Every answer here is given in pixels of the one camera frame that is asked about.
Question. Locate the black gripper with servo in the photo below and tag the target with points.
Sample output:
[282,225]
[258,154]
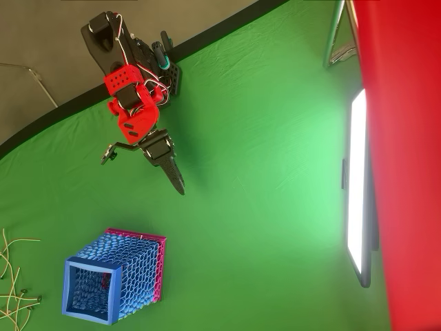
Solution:
[158,149]

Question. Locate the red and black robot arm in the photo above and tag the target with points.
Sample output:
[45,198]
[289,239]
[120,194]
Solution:
[134,117]

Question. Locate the blue and pink mesh basket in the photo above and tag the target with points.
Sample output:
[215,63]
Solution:
[134,265]

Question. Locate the green table cloth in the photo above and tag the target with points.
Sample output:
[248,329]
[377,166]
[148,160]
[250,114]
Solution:
[241,224]

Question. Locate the black monitor on stand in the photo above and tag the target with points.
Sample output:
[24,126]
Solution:
[356,172]

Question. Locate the chrome tube stand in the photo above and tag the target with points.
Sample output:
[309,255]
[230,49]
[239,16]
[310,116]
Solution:
[332,34]

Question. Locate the large smooth red object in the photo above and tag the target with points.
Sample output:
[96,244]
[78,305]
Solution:
[406,138]

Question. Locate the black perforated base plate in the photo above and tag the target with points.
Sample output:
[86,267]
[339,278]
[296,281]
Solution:
[174,76]

